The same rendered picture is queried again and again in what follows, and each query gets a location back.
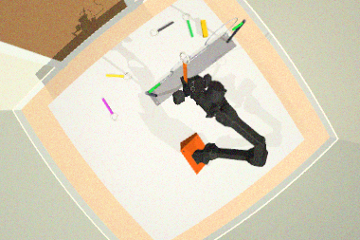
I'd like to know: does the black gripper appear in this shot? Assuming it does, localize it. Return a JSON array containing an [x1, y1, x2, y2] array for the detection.
[[172, 73, 212, 105]]

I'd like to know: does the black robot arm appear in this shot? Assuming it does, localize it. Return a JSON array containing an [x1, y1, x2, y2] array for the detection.
[[186, 75, 268, 167]]

